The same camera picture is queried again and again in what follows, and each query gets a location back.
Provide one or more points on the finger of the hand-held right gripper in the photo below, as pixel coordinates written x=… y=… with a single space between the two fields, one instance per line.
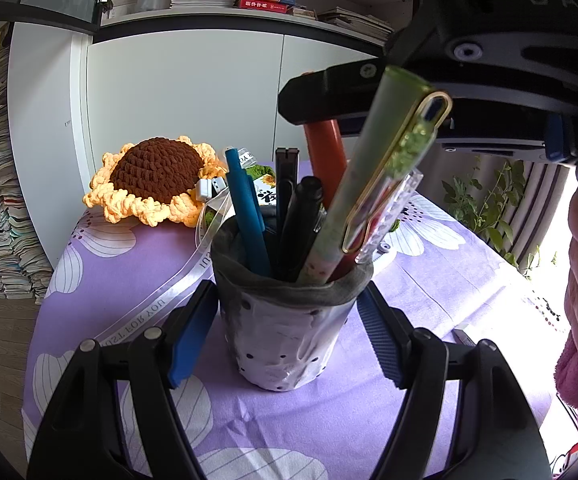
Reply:
x=494 y=135
x=329 y=95

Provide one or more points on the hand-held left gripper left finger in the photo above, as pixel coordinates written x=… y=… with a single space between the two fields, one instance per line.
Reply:
x=191 y=342

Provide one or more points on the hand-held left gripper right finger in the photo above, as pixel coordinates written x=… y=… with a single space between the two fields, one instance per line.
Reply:
x=381 y=345

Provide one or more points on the orange pen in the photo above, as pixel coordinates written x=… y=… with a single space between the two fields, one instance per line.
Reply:
x=326 y=155

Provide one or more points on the floral patterned pen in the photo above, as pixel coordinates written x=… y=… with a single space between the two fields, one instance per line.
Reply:
x=369 y=160

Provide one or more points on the grey fabric pen holder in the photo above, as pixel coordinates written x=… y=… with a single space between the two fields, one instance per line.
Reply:
x=279 y=345

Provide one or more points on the black clip pen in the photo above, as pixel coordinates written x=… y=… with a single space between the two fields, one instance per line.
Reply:
x=286 y=180

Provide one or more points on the clear patterned pen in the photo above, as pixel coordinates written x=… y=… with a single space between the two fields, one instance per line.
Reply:
x=394 y=210

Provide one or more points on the blue pen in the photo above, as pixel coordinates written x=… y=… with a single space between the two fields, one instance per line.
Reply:
x=249 y=210

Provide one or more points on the clear printed ribbon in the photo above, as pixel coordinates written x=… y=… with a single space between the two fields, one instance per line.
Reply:
x=169 y=292

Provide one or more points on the green potted plant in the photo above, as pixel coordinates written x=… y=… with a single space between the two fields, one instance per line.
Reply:
x=494 y=210

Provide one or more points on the stack of magazines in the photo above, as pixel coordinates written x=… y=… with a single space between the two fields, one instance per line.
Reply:
x=356 y=22

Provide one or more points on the grey curtain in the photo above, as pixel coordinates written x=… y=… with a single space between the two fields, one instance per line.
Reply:
x=544 y=195

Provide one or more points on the white eraser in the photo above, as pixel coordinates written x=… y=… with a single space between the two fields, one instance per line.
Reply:
x=464 y=337

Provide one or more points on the small brown book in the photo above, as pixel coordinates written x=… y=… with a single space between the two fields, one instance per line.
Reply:
x=301 y=12

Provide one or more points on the white plastic piece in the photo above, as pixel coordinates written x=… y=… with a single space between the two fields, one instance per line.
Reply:
x=384 y=250

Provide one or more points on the purple floral tablecloth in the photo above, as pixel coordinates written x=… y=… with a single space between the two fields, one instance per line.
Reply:
x=319 y=425

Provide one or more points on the green crochet stem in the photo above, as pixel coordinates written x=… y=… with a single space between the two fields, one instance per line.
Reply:
x=259 y=171

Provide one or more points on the red book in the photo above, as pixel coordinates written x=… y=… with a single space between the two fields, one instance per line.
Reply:
x=264 y=2

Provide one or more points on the white printed card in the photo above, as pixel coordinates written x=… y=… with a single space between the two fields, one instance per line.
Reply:
x=267 y=192

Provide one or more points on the small white plastic gadget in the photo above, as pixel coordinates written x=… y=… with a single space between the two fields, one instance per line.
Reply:
x=209 y=187

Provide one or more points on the white cabinet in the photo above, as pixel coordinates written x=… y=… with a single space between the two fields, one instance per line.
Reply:
x=169 y=85

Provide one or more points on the crochet sunflower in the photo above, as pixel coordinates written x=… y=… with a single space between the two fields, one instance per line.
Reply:
x=154 y=167

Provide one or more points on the red and white box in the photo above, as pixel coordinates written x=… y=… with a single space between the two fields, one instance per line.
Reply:
x=566 y=460

